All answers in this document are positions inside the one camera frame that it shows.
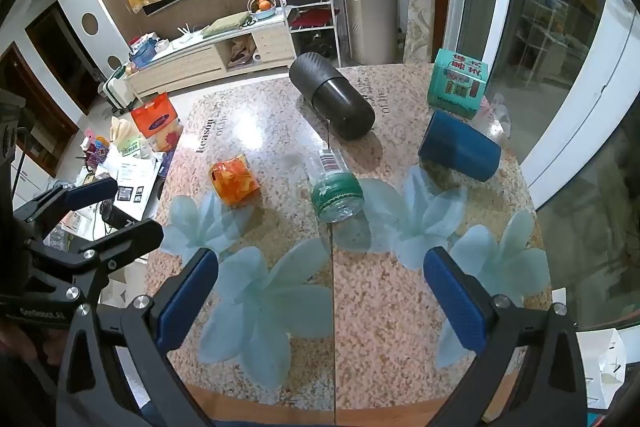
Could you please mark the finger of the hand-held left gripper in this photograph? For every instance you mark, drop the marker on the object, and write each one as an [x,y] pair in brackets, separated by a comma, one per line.
[127,237]
[90,194]

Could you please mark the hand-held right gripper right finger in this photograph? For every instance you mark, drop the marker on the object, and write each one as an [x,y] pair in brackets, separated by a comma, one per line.
[456,302]

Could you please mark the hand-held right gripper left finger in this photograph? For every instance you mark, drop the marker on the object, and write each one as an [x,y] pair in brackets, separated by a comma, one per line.
[186,299]

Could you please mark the blue cup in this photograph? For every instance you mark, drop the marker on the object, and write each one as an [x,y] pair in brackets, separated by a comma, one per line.
[462,149]

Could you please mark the person's left hand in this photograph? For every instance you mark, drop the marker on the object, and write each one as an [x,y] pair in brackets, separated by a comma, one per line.
[22,339]

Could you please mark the black and white booklet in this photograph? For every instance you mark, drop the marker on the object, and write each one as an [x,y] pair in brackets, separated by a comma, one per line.
[135,187]

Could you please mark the red tissue box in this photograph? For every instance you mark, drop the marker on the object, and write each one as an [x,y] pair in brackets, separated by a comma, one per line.
[156,122]

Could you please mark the white suitcase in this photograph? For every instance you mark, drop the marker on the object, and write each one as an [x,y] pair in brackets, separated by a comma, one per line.
[120,87]

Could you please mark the orange snack packet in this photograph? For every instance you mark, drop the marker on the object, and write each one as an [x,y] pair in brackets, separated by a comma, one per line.
[234,179]

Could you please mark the dark wooden door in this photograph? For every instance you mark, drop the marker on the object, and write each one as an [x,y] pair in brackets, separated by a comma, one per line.
[55,67]

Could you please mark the blue basket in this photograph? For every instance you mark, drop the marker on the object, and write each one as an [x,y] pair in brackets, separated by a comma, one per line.
[142,55]

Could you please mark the clear plastic bottle green label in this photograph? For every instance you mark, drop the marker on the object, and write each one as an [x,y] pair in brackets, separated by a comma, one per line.
[336,194]

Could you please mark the white paper bag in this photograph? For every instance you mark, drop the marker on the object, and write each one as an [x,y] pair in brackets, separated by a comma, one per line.
[607,367]

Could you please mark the beige television cabinet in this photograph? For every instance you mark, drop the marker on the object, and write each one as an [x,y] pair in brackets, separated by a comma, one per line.
[200,57]

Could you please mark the clear plastic wrapper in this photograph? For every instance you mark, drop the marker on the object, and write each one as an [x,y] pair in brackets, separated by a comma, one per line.
[495,114]

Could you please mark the green cushion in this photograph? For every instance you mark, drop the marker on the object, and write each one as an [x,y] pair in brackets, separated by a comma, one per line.
[225,24]

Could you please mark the teal printed box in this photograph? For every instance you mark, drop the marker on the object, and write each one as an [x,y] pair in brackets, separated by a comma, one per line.
[457,82]

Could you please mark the black cylindrical flask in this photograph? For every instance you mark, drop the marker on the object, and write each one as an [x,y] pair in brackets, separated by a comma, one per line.
[332,94]

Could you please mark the fruit bowl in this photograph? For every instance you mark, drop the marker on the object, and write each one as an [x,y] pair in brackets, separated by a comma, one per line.
[262,7]

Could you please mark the white metal shelf rack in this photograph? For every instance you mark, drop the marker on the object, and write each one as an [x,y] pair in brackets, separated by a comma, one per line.
[330,7]

